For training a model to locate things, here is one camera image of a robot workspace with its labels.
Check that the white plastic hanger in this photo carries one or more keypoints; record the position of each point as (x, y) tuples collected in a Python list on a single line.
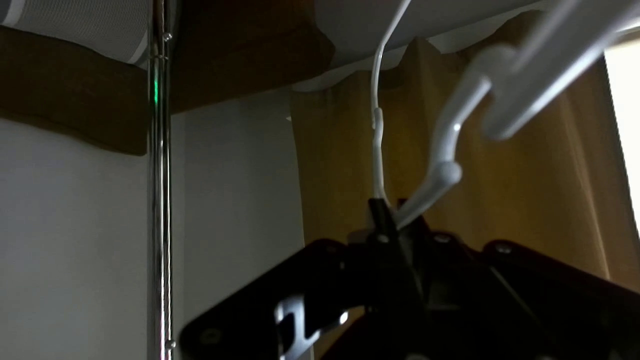
[(460, 112)]

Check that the metal clothes rack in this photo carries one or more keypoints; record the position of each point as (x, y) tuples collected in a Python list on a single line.
[(160, 201)]

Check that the bright window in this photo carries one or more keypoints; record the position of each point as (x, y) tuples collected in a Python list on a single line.
[(625, 132)]

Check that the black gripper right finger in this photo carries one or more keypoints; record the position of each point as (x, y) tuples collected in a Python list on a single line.
[(414, 231)]

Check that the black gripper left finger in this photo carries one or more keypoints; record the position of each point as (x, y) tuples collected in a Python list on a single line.
[(381, 220)]

